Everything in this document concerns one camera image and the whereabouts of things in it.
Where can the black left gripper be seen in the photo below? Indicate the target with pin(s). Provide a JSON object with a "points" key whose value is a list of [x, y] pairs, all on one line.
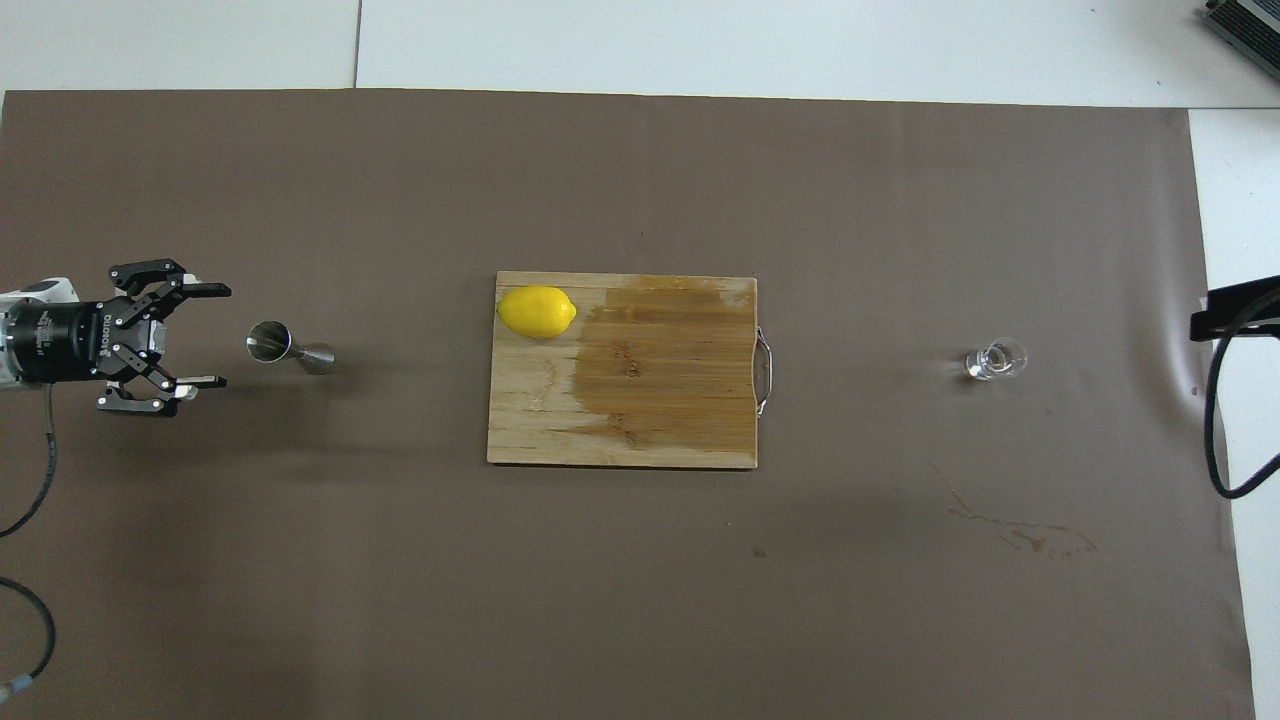
{"points": [[70, 342]]}

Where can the steel double jigger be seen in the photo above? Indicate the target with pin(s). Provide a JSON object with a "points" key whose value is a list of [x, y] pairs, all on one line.
{"points": [[268, 342]]}

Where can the small clear glass cup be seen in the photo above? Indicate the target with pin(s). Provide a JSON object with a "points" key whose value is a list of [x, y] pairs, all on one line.
{"points": [[995, 361]]}

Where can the grey metal device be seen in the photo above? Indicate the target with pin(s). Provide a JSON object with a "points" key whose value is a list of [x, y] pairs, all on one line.
{"points": [[1245, 25]]}

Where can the yellow lemon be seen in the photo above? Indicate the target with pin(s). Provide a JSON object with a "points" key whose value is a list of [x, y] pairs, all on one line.
{"points": [[537, 311]]}

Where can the wooden cutting board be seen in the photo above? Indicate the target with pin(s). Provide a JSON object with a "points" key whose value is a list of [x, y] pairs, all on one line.
{"points": [[620, 400]]}

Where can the brown paper table mat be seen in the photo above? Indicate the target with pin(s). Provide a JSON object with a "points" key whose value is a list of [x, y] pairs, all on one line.
{"points": [[640, 600]]}

